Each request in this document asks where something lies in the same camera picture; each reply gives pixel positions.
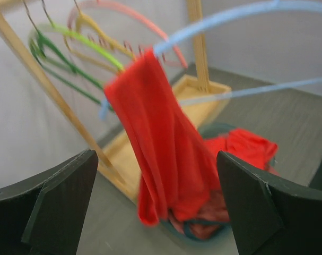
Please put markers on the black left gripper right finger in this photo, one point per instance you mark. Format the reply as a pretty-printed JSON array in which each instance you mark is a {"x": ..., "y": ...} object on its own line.
[{"x": 269, "y": 214}]

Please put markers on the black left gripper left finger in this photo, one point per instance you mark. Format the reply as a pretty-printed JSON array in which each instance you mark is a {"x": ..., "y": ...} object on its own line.
[{"x": 44, "y": 214}]

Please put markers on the pink tank top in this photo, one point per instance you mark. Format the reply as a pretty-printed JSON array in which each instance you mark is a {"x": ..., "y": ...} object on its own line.
[{"x": 203, "y": 225}]

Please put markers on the red tank top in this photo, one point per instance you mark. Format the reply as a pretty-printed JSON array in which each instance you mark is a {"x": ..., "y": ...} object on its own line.
[{"x": 179, "y": 173}]

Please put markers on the dark green hanger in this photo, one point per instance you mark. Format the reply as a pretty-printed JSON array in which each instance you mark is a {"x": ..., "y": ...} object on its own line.
[{"x": 44, "y": 50}]

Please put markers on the lime green hanger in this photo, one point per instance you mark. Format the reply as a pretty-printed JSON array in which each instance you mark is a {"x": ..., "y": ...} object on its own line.
[{"x": 86, "y": 42}]

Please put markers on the yellow hanger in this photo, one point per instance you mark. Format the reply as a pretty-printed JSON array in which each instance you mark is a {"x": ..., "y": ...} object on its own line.
[{"x": 104, "y": 42}]

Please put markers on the light blue hanger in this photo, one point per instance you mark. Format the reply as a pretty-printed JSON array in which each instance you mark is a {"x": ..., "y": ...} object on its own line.
[{"x": 278, "y": 41}]

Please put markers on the pink hanger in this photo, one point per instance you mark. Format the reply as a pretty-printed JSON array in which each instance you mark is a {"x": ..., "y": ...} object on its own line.
[{"x": 128, "y": 11}]

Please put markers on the teal plastic tub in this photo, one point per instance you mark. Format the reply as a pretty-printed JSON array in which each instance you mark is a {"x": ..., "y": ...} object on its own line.
[{"x": 216, "y": 127}]

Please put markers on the wooden clothes rack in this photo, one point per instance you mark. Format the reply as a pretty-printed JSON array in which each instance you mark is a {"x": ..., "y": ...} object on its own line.
[{"x": 118, "y": 163}]

